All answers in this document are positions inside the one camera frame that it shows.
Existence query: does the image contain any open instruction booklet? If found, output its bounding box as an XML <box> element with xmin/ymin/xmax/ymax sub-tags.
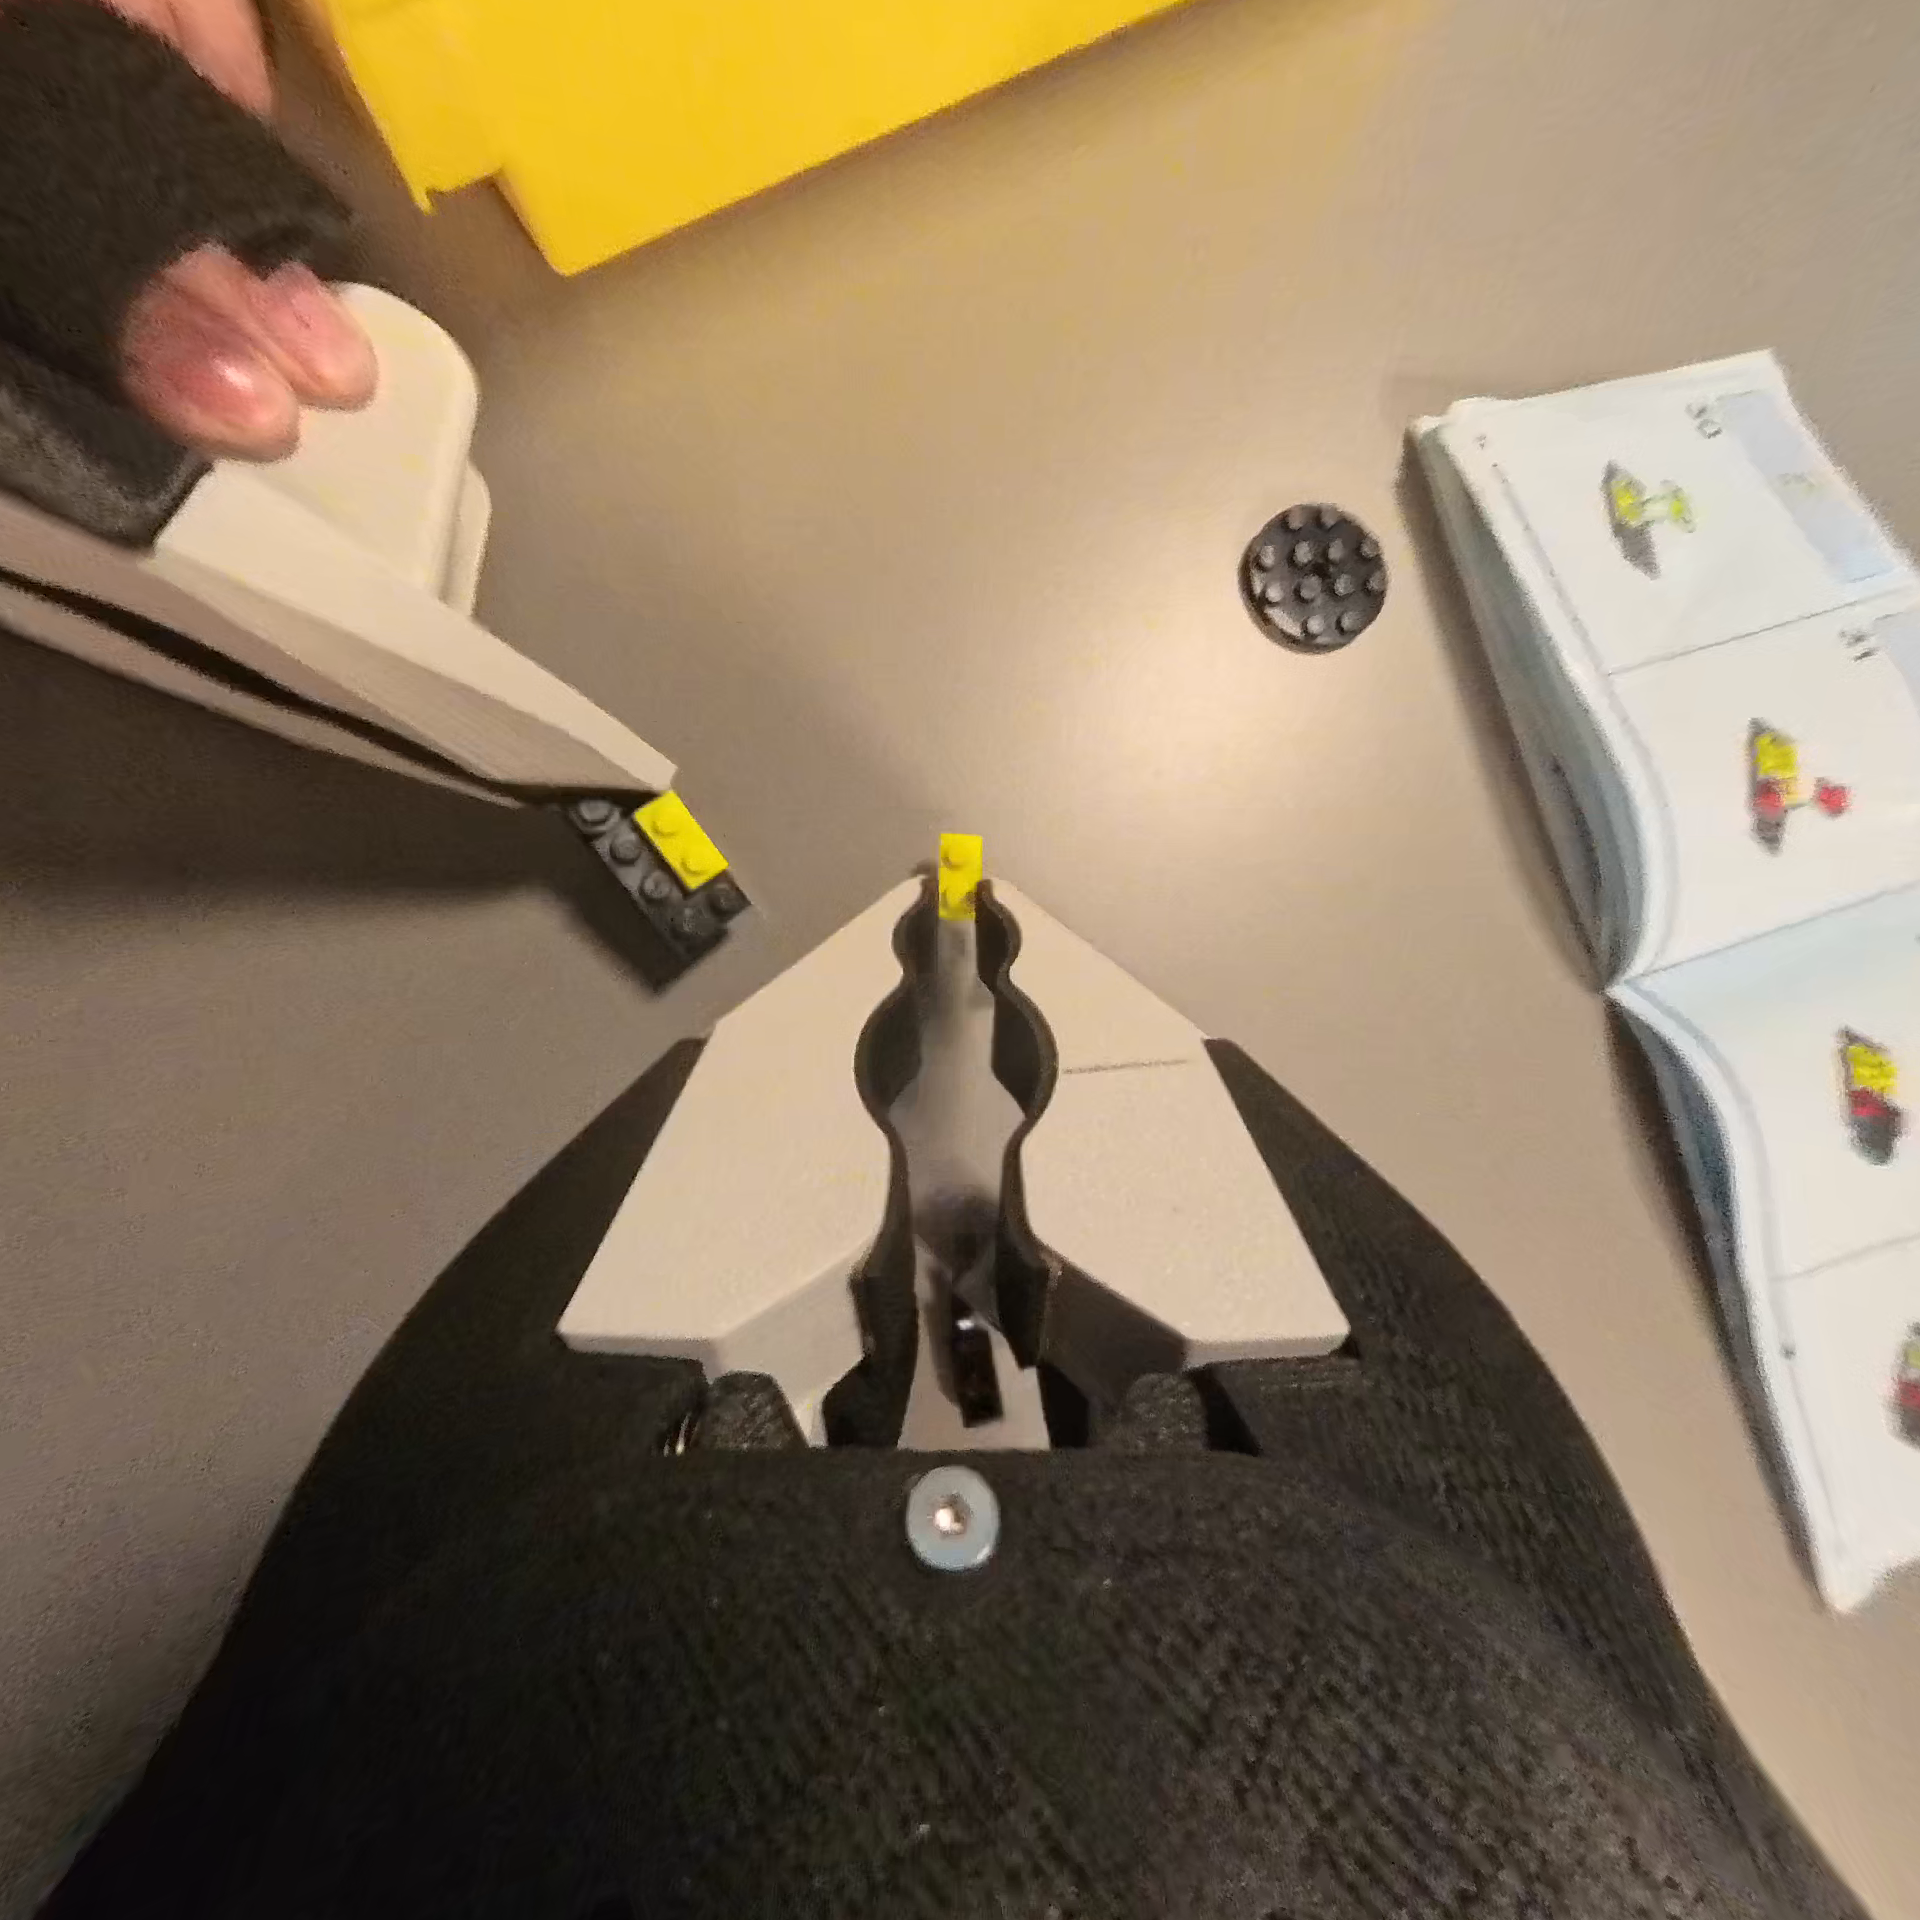
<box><xmin>1408</xmin><ymin>348</ymin><xmax>1920</xmax><ymax>1616</ymax></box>

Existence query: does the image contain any black brick block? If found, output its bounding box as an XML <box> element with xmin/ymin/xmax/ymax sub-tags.
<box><xmin>567</xmin><ymin>791</ymin><xmax>751</xmax><ymax>964</ymax></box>

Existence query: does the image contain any yellow plastic bin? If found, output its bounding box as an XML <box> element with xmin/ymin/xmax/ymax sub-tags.
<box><xmin>320</xmin><ymin>0</ymin><xmax>1209</xmax><ymax>280</ymax></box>

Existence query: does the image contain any black round studded disc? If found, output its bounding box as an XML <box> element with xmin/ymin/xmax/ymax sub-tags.
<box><xmin>1239</xmin><ymin>503</ymin><xmax>1391</xmax><ymax>656</ymax></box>

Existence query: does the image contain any person's left hand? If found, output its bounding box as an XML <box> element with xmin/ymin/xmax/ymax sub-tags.
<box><xmin>118</xmin><ymin>0</ymin><xmax>380</xmax><ymax>460</ymax></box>

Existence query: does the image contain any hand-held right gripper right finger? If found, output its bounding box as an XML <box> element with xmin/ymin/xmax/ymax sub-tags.
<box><xmin>976</xmin><ymin>872</ymin><xmax>1353</xmax><ymax>1369</ymax></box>

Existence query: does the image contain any small yellow brick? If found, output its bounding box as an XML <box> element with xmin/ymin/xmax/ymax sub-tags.
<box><xmin>630</xmin><ymin>791</ymin><xmax>734</xmax><ymax>889</ymax></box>

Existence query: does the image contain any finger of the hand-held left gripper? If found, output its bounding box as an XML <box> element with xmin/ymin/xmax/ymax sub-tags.
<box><xmin>0</xmin><ymin>584</ymin><xmax>559</xmax><ymax>812</ymax></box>
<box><xmin>0</xmin><ymin>468</ymin><xmax>680</xmax><ymax>800</ymax></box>

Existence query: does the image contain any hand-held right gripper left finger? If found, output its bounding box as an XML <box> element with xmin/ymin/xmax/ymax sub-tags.
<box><xmin>554</xmin><ymin>872</ymin><xmax>934</xmax><ymax>1375</ymax></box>

